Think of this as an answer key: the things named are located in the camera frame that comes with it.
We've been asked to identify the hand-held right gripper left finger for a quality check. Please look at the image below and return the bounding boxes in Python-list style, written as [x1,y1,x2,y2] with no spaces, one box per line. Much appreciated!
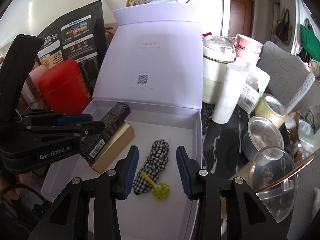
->
[27,145,139,240]

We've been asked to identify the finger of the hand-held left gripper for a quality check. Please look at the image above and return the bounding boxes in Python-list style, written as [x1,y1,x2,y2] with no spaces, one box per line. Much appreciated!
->
[24,121,106,141]
[17,109,93,128]

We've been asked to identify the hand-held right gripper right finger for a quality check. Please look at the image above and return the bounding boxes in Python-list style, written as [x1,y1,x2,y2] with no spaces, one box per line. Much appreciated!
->
[176,145,290,240]

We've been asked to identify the black cosmetic box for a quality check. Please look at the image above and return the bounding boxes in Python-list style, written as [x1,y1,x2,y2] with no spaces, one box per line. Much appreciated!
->
[80,102,131,162]

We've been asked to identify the gold rectangular box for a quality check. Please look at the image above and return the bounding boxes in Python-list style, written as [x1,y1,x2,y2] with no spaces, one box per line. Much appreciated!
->
[90,122,135,173]

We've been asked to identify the black white gingham scrunchie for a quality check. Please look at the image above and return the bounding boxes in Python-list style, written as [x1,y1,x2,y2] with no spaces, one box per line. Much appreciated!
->
[132,138,171,195]

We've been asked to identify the lavender gift box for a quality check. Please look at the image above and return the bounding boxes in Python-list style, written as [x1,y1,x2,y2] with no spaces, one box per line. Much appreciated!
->
[41,3,203,240]

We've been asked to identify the person's left hand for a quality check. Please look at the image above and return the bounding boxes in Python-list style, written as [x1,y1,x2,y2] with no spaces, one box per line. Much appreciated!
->
[0,172,28,193]

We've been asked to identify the red canister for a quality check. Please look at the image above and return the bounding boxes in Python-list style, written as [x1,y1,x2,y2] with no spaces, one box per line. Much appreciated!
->
[38,59,91,115]

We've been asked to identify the steel bowl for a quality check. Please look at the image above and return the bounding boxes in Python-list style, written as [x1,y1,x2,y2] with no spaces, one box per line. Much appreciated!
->
[241,116,286,161]

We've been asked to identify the black printed pouch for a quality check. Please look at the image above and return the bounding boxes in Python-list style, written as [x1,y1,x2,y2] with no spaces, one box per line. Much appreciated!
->
[37,0,105,100]

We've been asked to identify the white paper towel roll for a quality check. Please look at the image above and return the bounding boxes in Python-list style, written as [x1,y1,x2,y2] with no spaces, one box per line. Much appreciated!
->
[211,62,250,124]

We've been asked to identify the clear glass mug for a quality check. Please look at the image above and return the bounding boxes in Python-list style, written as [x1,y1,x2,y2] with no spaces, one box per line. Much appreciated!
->
[246,146,300,221]

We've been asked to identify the cream electric pot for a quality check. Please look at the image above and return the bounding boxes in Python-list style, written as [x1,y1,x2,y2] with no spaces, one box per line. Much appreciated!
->
[202,35,237,105]

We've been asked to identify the white barcode carton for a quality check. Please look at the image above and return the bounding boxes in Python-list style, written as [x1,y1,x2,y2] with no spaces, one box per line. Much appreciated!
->
[237,69,271,115]

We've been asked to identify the clear tape roll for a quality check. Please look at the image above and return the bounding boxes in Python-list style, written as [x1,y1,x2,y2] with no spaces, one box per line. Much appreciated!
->
[254,93,288,128]

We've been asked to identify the rose gold stirrer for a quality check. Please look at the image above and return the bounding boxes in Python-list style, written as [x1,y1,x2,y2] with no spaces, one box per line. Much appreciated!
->
[255,155,315,193]

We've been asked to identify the crumpled clear plastic bag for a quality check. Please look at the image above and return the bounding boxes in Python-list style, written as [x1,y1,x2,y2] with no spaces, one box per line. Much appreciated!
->
[287,112,316,155]

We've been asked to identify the pink paper cups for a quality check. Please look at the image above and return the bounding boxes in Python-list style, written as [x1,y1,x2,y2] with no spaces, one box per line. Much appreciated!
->
[234,33,265,62]

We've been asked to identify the grey leaf pattern chair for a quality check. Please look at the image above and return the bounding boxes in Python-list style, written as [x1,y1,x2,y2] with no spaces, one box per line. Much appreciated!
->
[257,41,317,114]

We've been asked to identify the brown door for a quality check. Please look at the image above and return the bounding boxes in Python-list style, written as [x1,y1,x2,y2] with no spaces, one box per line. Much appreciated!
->
[230,0,253,37]

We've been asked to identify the white fridge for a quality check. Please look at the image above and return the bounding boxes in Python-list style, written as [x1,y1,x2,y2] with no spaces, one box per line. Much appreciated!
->
[155,0,232,38]

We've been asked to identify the brown handbag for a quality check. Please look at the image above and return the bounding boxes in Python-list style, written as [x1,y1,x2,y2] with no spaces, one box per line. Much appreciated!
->
[273,8,293,46]

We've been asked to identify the green tote bag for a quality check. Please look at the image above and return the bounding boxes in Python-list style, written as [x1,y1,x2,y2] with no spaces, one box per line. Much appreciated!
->
[300,25,320,62]

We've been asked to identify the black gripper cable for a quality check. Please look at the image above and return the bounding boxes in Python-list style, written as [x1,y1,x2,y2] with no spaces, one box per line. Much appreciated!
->
[0,184,54,220]

